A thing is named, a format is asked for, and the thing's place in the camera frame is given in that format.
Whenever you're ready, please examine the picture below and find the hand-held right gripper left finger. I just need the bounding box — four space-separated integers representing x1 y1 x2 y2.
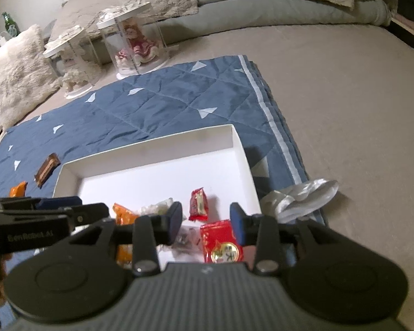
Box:
67 202 184 278

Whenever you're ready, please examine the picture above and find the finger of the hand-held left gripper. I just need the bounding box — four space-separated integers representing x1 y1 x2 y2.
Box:
0 196 84 215
68 203 111 230

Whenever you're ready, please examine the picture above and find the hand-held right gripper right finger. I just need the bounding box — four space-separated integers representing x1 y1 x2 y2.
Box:
229 202 339 278

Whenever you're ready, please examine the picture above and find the dark grey candy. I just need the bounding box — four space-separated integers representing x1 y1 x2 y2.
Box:
174 228 203 254

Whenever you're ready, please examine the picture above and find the clear biscuit packet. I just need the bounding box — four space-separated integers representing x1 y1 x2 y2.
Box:
140 197 175 216

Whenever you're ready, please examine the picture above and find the long red snack packet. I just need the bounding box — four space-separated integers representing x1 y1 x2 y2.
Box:
200 220 245 265

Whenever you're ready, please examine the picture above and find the small red snack packet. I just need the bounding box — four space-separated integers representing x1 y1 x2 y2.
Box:
188 188 209 222

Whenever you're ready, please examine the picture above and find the white shallow cardboard box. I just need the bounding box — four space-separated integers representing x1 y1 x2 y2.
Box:
52 123 263 273

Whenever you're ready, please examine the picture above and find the brown chocolate bar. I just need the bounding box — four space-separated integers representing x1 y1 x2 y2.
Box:
34 153 61 189

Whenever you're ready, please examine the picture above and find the small orange snack packet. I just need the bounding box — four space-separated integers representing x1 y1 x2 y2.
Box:
9 181 28 198

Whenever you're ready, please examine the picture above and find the crumpled white plastic bag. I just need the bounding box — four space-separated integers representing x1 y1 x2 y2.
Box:
260 177 339 223

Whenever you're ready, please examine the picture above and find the white doll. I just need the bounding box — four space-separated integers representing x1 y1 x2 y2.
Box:
62 50 92 90

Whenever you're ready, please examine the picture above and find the blue quilted triangle-print blanket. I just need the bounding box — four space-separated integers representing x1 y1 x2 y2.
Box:
0 54 327 266

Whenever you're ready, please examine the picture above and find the fluffy beige pillow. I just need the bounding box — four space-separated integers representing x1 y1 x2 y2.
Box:
0 24 61 128

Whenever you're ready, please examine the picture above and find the clear display case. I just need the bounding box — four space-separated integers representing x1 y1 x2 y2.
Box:
43 24 103 99
97 0 170 80

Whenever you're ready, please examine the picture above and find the red dressed doll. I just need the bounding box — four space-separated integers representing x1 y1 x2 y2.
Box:
115 21 159 68

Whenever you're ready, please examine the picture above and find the green glass bottle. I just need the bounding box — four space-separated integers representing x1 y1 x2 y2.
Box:
1 11 19 38

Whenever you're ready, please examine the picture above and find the grey duvet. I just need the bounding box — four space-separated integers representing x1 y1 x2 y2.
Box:
159 0 392 46

